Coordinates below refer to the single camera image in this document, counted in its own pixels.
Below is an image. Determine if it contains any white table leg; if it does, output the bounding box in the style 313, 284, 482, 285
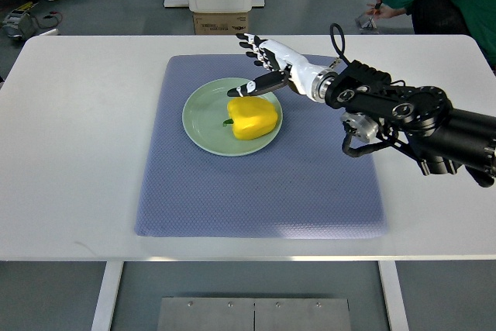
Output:
378, 260, 409, 331
91, 261, 124, 331

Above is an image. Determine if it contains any person in green sweater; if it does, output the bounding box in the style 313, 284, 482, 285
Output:
366, 0, 495, 70

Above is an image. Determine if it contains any grey device on floor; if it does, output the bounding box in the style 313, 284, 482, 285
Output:
2, 2, 36, 41

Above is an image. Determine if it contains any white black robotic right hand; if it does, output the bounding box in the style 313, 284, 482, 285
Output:
227, 33, 332, 102

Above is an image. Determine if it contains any cardboard box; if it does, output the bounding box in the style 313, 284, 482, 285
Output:
193, 12, 249, 35

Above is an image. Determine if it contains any blue textured mat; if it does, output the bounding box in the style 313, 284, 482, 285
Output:
135, 54, 387, 239

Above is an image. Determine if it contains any light green plate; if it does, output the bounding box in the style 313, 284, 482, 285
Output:
182, 78, 283, 157

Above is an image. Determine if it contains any small metal tray on floor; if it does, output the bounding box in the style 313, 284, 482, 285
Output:
355, 13, 378, 32

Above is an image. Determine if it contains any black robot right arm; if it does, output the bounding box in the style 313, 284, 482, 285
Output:
312, 45, 495, 188

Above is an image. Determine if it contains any yellow bell pepper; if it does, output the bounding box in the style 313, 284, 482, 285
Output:
222, 97, 279, 140

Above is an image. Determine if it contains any left white table leg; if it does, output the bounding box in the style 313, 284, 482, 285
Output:
91, 261, 124, 331

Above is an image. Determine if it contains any right white table leg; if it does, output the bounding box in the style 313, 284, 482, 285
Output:
378, 260, 409, 331

